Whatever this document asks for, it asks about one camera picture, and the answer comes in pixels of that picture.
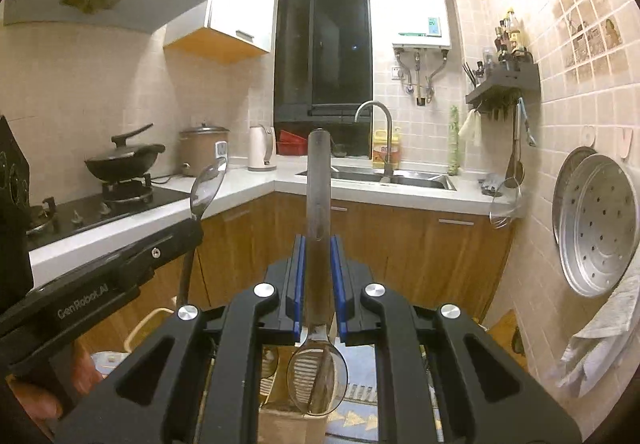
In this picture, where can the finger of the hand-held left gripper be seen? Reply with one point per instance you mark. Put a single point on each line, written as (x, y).
(160, 251)

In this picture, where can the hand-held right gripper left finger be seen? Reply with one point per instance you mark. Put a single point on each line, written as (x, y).
(299, 274)

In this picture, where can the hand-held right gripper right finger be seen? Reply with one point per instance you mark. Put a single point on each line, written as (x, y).
(337, 284)

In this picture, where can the beige plastic slotted basket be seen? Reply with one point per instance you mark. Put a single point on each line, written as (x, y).
(285, 426)

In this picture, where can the dark utensils bundle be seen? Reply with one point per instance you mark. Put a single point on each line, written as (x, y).
(475, 71)

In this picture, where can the person's left hand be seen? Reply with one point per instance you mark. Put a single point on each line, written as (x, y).
(85, 371)

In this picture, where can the black gas stove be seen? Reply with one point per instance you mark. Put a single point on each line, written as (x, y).
(100, 214)

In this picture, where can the wooden base cabinets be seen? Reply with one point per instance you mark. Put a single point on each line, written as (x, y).
(425, 254)

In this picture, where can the black wok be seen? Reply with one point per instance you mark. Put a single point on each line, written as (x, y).
(120, 166)

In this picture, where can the white kitchen countertop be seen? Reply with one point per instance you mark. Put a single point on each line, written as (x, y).
(240, 189)

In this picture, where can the beige rice cooker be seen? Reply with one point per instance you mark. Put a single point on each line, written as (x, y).
(200, 149)

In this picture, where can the steel kitchen sink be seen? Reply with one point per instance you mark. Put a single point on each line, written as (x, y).
(415, 180)

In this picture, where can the red plastic basin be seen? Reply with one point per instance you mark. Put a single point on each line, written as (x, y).
(290, 144)

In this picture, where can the white electric kettle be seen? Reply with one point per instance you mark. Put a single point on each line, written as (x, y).
(259, 149)

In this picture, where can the yellow oil bottle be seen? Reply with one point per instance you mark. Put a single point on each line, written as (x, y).
(395, 144)

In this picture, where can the steel kitchen faucet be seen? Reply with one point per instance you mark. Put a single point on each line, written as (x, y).
(387, 134)

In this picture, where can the small grey kitchen item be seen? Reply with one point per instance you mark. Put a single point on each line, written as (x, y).
(489, 185)

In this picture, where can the glass pot lid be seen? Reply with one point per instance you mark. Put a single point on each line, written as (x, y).
(505, 206)

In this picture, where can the green patterned tall bottle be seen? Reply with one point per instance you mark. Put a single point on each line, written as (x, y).
(453, 139)

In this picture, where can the white hanging cloth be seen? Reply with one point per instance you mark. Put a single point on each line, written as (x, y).
(470, 129)

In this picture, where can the hanging metal ladle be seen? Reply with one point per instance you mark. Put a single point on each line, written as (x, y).
(512, 164)

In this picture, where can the water heater pipes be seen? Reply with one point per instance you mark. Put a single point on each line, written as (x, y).
(420, 74)

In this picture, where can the dark kitchen window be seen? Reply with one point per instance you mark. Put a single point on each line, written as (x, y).
(340, 49)

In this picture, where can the plain metal steamer tray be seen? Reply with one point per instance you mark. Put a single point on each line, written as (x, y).
(562, 189)

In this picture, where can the perforated metal steamer tray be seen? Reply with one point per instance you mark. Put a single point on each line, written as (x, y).
(597, 229)

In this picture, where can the white hanging towel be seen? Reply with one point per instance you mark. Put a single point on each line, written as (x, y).
(600, 344)

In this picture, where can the white gas water heater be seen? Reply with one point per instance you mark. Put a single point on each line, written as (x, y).
(415, 4)

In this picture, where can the row of condiment bottles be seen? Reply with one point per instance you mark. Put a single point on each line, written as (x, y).
(512, 41)

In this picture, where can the white wall socket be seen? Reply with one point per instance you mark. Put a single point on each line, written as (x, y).
(396, 73)

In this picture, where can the dark wall spice rack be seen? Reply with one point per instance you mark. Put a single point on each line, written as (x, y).
(505, 84)

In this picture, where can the white wall hook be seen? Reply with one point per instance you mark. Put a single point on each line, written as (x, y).
(624, 141)
(588, 136)

